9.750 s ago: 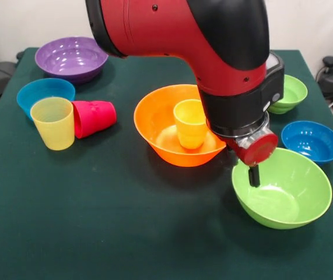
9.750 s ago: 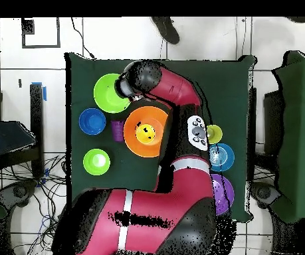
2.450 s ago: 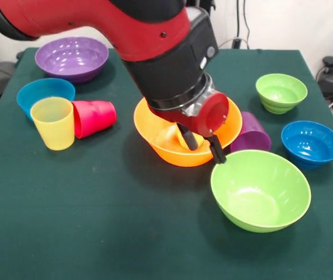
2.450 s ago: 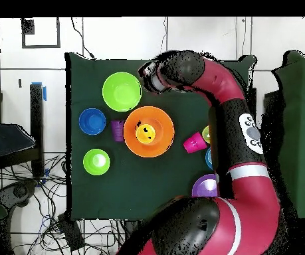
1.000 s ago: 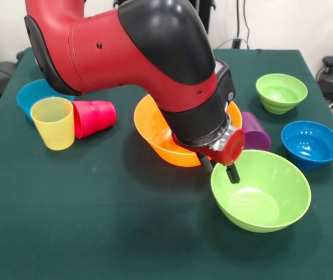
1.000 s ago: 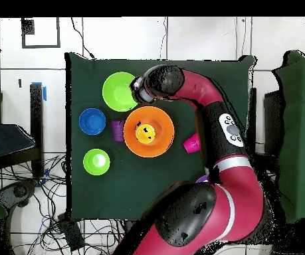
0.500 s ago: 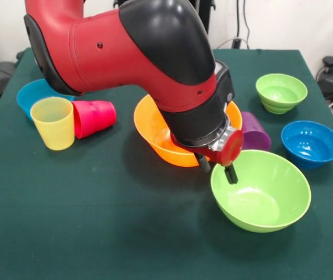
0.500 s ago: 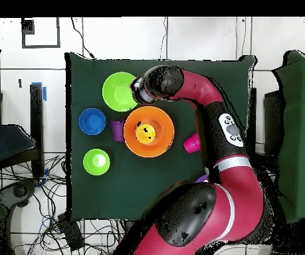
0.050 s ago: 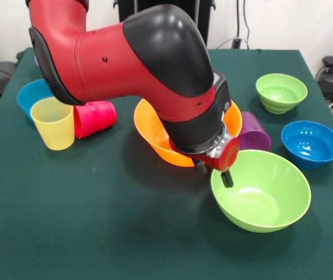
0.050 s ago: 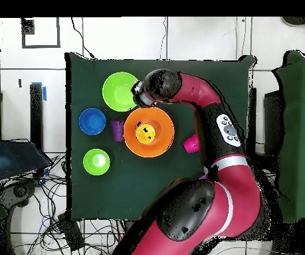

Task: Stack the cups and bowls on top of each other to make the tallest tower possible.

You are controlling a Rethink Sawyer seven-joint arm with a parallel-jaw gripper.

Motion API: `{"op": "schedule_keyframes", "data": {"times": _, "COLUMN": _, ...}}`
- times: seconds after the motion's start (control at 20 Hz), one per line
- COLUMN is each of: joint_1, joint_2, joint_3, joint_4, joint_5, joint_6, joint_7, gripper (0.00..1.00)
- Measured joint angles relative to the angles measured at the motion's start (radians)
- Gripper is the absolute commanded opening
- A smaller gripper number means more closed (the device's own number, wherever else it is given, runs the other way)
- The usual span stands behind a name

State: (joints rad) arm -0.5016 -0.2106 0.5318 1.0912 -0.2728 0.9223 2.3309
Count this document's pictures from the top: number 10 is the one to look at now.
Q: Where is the yellow cup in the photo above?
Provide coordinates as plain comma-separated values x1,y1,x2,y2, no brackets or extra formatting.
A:
135,124,157,145

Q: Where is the large orange bowl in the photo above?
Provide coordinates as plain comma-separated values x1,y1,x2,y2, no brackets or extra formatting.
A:
123,106,175,159

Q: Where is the purple cup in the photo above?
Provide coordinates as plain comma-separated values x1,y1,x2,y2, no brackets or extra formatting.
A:
110,120,125,143

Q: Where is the red cup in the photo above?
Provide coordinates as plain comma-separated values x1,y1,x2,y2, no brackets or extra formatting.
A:
183,133,201,154

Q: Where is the large green bowl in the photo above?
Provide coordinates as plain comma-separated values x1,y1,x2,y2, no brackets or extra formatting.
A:
102,71,140,112

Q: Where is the small green bowl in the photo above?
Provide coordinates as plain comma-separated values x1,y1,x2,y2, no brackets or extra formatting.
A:
82,148,111,177

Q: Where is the dark blue bowl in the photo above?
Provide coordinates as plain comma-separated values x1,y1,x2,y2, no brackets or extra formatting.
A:
78,108,107,136

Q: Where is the dark green table cloth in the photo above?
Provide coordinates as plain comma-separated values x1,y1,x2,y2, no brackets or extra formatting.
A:
64,52,256,222

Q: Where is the black power brick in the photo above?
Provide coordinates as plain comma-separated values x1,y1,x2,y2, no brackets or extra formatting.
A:
57,212,86,252

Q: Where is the black wheeled base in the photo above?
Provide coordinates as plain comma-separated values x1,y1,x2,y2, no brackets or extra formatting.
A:
0,179,39,211

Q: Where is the person's leg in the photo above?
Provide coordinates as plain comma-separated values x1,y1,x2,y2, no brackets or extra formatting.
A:
0,140,52,209

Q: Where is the person's foot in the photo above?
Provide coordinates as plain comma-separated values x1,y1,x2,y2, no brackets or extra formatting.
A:
281,16,305,27

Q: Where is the bundle of floor cables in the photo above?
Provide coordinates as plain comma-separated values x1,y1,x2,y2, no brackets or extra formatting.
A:
8,152,126,255

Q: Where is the black post with blue tape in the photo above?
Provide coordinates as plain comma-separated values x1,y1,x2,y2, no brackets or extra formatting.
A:
29,82,47,150

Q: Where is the thin black floor cable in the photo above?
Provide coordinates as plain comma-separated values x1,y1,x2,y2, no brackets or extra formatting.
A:
70,17,96,60

